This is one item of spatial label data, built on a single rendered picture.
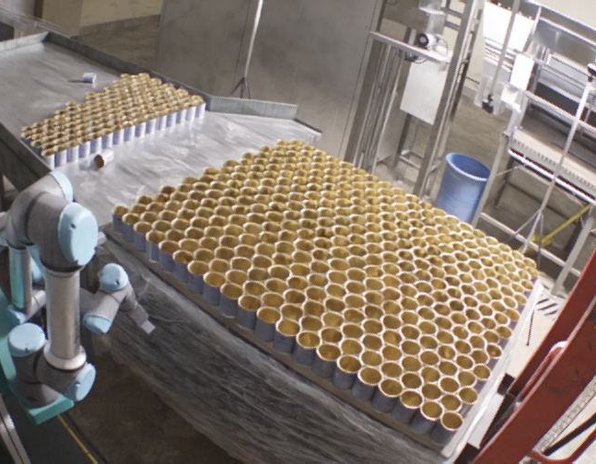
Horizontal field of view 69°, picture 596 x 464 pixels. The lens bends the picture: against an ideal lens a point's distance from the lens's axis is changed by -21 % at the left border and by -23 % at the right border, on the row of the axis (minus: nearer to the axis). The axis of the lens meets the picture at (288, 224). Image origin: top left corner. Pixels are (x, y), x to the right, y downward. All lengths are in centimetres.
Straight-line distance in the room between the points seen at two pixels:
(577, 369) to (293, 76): 372
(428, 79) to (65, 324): 359
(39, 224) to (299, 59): 364
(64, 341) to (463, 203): 378
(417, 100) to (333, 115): 72
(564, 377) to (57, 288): 126
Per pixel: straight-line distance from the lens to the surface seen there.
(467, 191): 446
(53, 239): 106
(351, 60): 421
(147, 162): 243
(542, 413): 149
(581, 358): 136
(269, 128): 291
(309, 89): 447
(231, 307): 158
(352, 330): 158
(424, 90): 429
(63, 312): 117
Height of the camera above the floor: 223
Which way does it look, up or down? 33 degrees down
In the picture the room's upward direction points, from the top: 13 degrees clockwise
